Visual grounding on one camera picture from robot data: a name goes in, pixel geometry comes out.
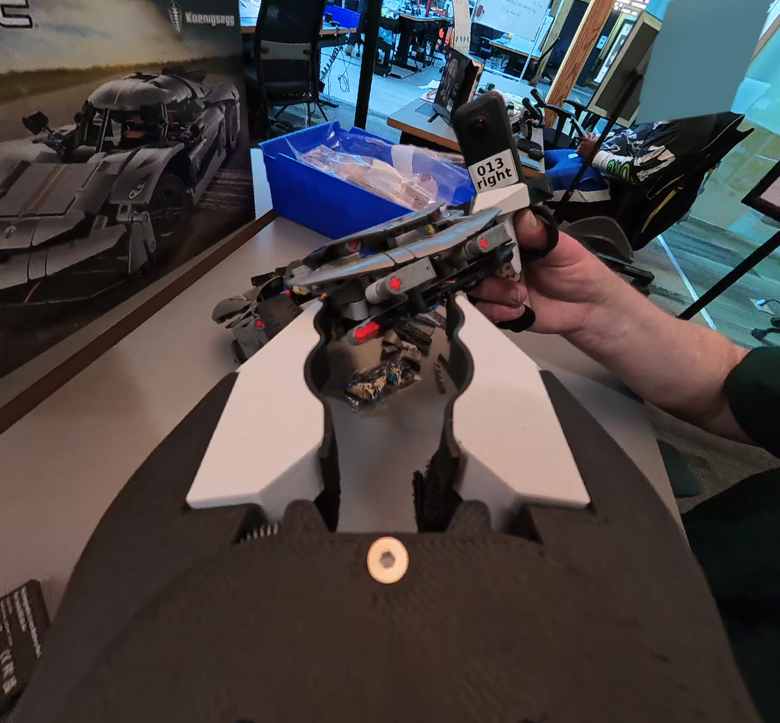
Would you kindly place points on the black tripod stand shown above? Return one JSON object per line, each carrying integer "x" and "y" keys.
{"x": 731, "y": 275}

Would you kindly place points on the person's dark green clothing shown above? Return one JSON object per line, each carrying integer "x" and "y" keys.
{"x": 737, "y": 583}

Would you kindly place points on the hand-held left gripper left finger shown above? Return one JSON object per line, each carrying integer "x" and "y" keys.
{"x": 262, "y": 430}

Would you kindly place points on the wooden post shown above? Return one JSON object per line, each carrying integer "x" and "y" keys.
{"x": 591, "y": 28}

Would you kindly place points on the small blue bin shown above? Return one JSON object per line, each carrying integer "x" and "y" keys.
{"x": 341, "y": 16}

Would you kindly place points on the blue plastic bin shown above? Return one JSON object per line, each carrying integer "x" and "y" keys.
{"x": 317, "y": 193}

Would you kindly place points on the black office chair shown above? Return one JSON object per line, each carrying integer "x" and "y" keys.
{"x": 286, "y": 22}

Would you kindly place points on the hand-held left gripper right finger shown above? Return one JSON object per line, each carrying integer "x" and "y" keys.
{"x": 518, "y": 430}

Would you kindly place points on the framed board on easel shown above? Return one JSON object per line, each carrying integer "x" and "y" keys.
{"x": 615, "y": 77}

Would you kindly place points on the dark picture frame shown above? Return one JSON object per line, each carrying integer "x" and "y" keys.
{"x": 454, "y": 86}

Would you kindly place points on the black battery pack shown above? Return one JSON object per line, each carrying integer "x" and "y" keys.
{"x": 21, "y": 631}

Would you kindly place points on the grey lego car model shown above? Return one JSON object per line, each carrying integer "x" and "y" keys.
{"x": 390, "y": 260}

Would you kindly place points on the bag of lego pieces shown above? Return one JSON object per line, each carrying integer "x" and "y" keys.
{"x": 381, "y": 379}

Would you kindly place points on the person's right forearm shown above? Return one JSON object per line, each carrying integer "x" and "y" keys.
{"x": 670, "y": 357}

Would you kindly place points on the white sign board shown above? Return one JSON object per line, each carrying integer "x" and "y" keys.
{"x": 460, "y": 10}

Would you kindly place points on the lego set box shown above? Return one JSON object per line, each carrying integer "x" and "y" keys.
{"x": 122, "y": 126}

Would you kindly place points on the small dark lego piece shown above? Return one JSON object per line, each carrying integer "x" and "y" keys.
{"x": 441, "y": 372}

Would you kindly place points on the clear plastic bag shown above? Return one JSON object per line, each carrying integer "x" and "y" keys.
{"x": 365, "y": 168}

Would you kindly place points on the grey office chair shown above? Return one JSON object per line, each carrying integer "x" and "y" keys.
{"x": 597, "y": 235}

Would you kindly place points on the person's right hand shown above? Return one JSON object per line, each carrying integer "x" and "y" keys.
{"x": 560, "y": 290}

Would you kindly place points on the brown office desk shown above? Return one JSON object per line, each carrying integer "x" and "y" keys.
{"x": 414, "y": 120}

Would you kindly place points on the black metal pole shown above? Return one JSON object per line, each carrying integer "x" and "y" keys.
{"x": 372, "y": 34}

